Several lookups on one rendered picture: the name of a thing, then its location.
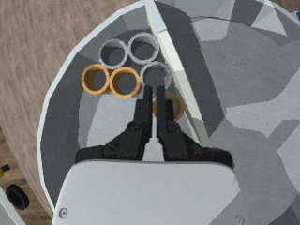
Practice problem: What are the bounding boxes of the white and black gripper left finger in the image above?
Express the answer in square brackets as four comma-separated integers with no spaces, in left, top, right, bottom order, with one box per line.
[75,85,153,164]

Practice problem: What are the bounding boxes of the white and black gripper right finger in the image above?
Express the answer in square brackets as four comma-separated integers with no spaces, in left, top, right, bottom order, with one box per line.
[157,85,233,168]

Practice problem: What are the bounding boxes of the grey metal ring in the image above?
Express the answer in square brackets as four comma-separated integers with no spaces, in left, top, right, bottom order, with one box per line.
[127,33,159,68]
[98,38,132,71]
[140,61,172,90]

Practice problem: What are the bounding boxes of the blue crate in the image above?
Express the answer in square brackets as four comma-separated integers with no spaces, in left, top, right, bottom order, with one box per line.
[291,11,300,21]

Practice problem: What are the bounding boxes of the bronze bushing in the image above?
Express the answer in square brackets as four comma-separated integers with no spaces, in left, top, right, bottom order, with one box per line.
[82,64,113,95]
[109,67,143,98]
[153,92,185,122]

